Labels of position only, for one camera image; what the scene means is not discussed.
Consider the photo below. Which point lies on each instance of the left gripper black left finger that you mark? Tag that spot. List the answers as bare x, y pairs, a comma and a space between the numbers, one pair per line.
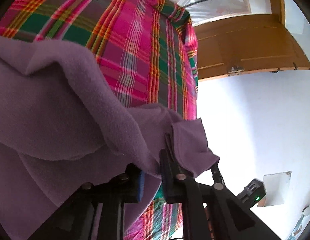
95, 211

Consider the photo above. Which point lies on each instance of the purple fleece garment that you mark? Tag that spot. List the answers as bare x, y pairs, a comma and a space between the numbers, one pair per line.
62, 126

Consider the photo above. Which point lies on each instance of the white wall switch plate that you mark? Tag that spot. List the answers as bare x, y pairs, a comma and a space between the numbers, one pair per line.
276, 189

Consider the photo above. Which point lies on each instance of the metal door handle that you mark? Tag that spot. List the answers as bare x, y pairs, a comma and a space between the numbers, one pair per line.
235, 69

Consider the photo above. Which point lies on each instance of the wooden door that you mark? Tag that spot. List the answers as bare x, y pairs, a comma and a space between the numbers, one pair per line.
258, 43

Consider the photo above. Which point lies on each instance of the pink green plaid bedsheet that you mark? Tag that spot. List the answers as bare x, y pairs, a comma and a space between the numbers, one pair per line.
146, 51

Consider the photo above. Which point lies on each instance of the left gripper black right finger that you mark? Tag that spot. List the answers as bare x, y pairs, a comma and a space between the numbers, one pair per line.
208, 212

